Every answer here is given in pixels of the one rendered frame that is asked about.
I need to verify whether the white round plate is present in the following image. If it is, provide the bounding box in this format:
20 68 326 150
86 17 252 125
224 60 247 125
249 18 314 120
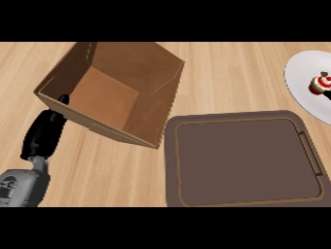
284 50 331 131

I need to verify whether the brown open wooden box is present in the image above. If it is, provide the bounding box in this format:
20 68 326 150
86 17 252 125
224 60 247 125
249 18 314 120
33 42 187 150

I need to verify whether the brown square tray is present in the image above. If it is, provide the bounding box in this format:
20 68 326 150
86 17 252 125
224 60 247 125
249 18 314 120
163 109 331 208

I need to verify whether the red and white cupcake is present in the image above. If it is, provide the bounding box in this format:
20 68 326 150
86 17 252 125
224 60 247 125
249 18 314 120
308 71 331 96

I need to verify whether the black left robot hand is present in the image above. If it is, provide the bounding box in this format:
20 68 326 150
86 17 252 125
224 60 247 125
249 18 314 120
20 93 73 162

